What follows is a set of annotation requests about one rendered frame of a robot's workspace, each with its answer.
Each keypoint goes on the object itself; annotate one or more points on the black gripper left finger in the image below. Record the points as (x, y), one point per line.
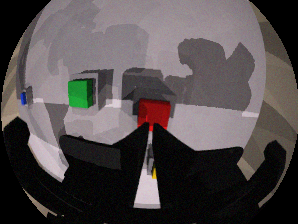
(122, 160)

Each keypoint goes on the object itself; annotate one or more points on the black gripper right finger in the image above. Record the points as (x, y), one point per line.
(175, 163)

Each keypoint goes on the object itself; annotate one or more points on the red button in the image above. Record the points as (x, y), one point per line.
(153, 105)

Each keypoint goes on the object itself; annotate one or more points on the yellow button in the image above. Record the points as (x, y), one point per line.
(150, 167)

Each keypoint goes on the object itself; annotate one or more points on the blue button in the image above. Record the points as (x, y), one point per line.
(26, 96)

